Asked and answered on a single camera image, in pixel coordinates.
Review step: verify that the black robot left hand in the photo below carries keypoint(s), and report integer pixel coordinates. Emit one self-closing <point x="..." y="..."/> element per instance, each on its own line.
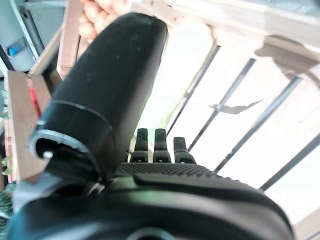
<point x="107" y="75"/>

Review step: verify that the light wooden slatted crate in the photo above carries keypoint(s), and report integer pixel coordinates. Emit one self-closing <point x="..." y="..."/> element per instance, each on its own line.
<point x="250" y="82"/>
<point x="68" y="45"/>

